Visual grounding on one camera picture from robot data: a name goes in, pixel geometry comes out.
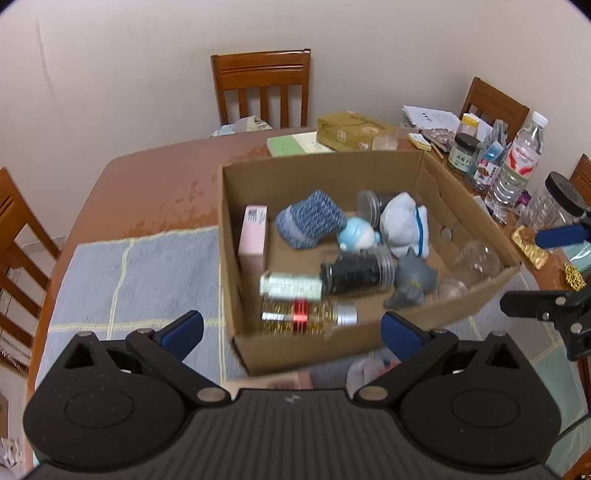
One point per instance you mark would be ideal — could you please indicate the clear jar with dark contents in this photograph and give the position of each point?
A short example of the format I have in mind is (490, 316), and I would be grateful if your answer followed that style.
(355, 272)

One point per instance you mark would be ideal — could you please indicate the chair cushion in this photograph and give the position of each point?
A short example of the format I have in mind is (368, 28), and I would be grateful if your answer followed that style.
(240, 127)

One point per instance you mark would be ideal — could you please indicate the cream carton box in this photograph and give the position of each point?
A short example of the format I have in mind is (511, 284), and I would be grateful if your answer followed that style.
(272, 381)

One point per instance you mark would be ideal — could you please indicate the blue snack packet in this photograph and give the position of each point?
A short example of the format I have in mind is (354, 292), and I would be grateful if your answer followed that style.
(487, 164)

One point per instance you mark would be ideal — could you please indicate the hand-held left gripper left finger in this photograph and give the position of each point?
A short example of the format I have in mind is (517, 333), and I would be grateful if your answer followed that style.
(184, 330)

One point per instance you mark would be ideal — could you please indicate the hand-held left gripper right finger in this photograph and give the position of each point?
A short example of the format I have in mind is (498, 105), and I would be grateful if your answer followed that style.
(401, 334)

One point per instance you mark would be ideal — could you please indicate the white knitted cloth blue trim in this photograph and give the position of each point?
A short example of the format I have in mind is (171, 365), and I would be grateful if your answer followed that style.
(406, 221)

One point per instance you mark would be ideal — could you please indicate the clear jar black lid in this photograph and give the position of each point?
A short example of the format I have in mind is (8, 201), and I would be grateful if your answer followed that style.
(563, 191)

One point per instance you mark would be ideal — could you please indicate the small jar dark lid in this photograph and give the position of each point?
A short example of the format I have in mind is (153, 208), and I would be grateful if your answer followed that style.
(464, 152)

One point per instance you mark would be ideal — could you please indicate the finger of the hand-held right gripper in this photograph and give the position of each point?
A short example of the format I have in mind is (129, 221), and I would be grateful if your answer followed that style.
(531, 302)
(558, 236)

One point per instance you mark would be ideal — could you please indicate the blue checked tablecloth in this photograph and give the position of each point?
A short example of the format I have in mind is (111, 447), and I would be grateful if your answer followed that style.
(138, 277)

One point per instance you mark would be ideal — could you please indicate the jar with silver lid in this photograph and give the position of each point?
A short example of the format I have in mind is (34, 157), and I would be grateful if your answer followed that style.
(369, 205)

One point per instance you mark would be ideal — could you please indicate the wooden chair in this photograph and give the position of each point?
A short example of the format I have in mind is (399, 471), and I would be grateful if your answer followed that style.
(14, 207)
(582, 170)
(261, 74)
(494, 104)

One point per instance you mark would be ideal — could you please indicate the white green packet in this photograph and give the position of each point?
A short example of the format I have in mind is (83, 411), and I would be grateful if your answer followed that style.
(291, 285)

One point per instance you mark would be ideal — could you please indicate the grey cat toy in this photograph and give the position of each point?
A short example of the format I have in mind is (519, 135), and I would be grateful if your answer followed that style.
(411, 277)

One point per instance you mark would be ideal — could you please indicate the gold ornament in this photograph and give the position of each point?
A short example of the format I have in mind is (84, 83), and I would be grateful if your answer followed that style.
(573, 277)

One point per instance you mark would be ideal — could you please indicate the blue bear figurine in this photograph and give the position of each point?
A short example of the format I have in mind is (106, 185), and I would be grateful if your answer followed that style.
(355, 235)

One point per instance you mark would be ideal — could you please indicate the tan gold box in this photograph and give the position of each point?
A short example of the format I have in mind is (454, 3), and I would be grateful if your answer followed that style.
(351, 131)

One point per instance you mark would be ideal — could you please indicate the small clear cup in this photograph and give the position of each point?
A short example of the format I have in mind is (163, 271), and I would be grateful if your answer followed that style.
(384, 142)

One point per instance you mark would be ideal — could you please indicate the clear plastic jar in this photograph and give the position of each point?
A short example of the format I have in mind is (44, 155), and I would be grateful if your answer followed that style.
(475, 261)

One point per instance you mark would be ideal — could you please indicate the stack of white papers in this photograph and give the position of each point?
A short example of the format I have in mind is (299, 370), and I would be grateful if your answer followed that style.
(429, 117)

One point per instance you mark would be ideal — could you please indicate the jar with yellow lid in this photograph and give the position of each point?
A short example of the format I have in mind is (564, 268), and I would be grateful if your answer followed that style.
(468, 124)

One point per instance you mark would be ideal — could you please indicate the brown cardboard box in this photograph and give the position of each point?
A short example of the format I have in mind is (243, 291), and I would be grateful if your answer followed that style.
(277, 355)

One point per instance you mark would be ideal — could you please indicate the green notebook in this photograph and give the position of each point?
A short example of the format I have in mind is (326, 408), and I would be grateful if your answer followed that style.
(291, 144)

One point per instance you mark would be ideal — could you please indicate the pink carton box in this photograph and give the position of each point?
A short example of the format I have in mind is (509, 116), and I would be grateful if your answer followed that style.
(253, 235)

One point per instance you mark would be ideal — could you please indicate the gold foil packet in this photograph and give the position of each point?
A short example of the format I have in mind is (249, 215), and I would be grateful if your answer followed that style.
(531, 247)

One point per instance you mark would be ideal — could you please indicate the water bottle red label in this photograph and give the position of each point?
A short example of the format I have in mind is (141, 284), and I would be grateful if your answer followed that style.
(519, 157)

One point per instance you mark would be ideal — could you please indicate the blue knitted sock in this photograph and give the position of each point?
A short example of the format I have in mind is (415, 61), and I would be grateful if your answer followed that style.
(309, 221)

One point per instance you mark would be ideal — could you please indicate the gold bottle red band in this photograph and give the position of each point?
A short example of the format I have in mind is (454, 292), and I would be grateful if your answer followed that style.
(304, 316)

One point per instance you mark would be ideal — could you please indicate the yellow sticky notes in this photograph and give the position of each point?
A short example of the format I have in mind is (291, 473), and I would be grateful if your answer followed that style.
(419, 141)

